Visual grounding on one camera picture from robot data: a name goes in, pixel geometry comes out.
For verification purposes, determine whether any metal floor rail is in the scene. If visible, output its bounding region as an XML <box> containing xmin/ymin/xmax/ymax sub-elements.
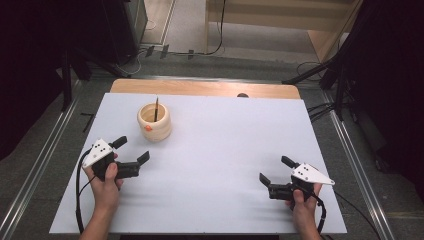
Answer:
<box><xmin>0</xmin><ymin>79</ymin><xmax>84</xmax><ymax>240</ymax></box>
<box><xmin>320</xmin><ymin>89</ymin><xmax>397</xmax><ymax>240</ymax></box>

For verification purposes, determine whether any bundle of black floor cables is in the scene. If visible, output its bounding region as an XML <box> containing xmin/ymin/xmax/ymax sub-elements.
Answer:
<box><xmin>305</xmin><ymin>101</ymin><xmax>337</xmax><ymax>124</ymax></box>

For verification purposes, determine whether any person's right hand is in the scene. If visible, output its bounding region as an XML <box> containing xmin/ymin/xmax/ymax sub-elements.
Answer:
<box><xmin>285</xmin><ymin>181</ymin><xmax>324</xmax><ymax>225</ymax></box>

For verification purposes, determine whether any black metal stand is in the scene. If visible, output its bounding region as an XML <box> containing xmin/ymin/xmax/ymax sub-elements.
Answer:
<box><xmin>60</xmin><ymin>45</ymin><xmax>132</xmax><ymax>113</ymax></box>
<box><xmin>281</xmin><ymin>54</ymin><xmax>349</xmax><ymax>122</ymax></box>

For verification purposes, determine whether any white floor cable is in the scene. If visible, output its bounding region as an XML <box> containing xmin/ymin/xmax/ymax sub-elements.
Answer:
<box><xmin>114</xmin><ymin>46</ymin><xmax>149</xmax><ymax>77</ymax></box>

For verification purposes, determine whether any light wooden furniture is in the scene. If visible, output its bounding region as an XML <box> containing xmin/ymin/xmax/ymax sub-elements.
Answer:
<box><xmin>204</xmin><ymin>0</ymin><xmax>365</xmax><ymax>64</ymax></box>

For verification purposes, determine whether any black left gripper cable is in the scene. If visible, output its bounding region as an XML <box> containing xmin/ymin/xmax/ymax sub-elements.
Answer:
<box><xmin>75</xmin><ymin>147</ymin><xmax>98</xmax><ymax>235</ymax></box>

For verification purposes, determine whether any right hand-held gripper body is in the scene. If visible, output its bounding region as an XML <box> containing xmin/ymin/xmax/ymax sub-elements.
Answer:
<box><xmin>267</xmin><ymin>162</ymin><xmax>336</xmax><ymax>212</ymax></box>

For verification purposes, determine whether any round wooden pen holder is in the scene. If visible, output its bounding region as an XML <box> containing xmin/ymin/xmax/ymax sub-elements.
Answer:
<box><xmin>136</xmin><ymin>101</ymin><xmax>174</xmax><ymax>143</ymax></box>

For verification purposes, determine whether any black hanging cable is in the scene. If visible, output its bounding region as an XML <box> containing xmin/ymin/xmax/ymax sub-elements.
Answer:
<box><xmin>165</xmin><ymin>0</ymin><xmax>228</xmax><ymax>57</ymax></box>

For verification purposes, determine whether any white table mat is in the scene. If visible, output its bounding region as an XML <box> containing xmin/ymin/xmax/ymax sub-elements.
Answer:
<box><xmin>48</xmin><ymin>92</ymin><xmax>348</xmax><ymax>235</ymax></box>

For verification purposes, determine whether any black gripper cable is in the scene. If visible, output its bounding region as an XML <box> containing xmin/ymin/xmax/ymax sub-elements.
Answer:
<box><xmin>312</xmin><ymin>193</ymin><xmax>328</xmax><ymax>235</ymax></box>
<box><xmin>75</xmin><ymin>147</ymin><xmax>98</xmax><ymax>235</ymax></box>

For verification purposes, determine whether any dark curtain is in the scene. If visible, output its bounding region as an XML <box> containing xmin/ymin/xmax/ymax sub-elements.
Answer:
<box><xmin>0</xmin><ymin>0</ymin><xmax>111</xmax><ymax>162</ymax></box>
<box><xmin>339</xmin><ymin>0</ymin><xmax>424</xmax><ymax>201</ymax></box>

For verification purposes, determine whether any wooden table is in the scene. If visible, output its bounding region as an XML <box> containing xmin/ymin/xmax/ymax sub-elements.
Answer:
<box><xmin>109</xmin><ymin>78</ymin><xmax>302</xmax><ymax>100</ymax></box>

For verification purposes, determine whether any thin black floor cable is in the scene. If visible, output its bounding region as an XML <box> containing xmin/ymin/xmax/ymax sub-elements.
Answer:
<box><xmin>333</xmin><ymin>190</ymin><xmax>382</xmax><ymax>240</ymax></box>

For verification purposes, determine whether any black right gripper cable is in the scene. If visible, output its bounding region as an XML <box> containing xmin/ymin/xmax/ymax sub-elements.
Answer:
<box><xmin>312</xmin><ymin>193</ymin><xmax>328</xmax><ymax>235</ymax></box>

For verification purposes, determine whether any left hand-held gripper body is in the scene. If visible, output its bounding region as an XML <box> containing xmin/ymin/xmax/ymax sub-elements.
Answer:
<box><xmin>81</xmin><ymin>138</ymin><xmax>142</xmax><ymax>183</ymax></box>

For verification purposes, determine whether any person's left hand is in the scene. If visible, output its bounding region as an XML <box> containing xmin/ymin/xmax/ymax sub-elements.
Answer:
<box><xmin>82</xmin><ymin>152</ymin><xmax>125</xmax><ymax>214</ymax></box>

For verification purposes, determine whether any dark cabinet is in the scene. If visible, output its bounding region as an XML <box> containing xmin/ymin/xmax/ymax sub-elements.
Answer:
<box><xmin>98</xmin><ymin>0</ymin><xmax>149</xmax><ymax>67</ymax></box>

